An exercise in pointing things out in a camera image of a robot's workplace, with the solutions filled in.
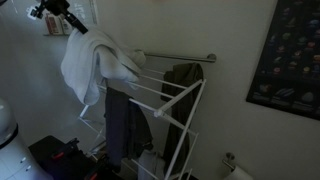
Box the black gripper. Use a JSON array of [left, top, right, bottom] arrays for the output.
[[40, 0, 90, 35]]

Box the white towel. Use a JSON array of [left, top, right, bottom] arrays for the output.
[[60, 27, 148, 107]]

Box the black cloth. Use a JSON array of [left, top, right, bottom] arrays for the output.
[[103, 87, 154, 174]]

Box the dark olive cloth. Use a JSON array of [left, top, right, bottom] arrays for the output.
[[160, 62, 204, 175]]

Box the grey cloth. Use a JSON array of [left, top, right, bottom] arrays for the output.
[[137, 149, 167, 180]]

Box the small white bottle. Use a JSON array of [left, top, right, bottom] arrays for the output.
[[61, 17, 73, 36]]

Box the red and white bottle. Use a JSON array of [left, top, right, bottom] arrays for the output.
[[44, 12, 63, 36]]

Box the black case with red latches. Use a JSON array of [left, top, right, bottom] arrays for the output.
[[28, 134, 113, 180]]

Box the silver toilet paper holder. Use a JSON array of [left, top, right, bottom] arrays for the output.
[[221, 152, 236, 171]]

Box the white toilet paper roll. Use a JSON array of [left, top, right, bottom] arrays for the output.
[[226, 165, 254, 180]]

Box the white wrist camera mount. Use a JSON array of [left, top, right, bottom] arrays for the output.
[[29, 3, 45, 20]]

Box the silver wall towel bar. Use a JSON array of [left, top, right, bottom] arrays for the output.
[[134, 49, 217, 64]]

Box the white wire drying rack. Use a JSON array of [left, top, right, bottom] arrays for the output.
[[77, 68, 207, 180]]

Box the black wall poster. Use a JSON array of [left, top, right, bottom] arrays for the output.
[[245, 0, 320, 121]]

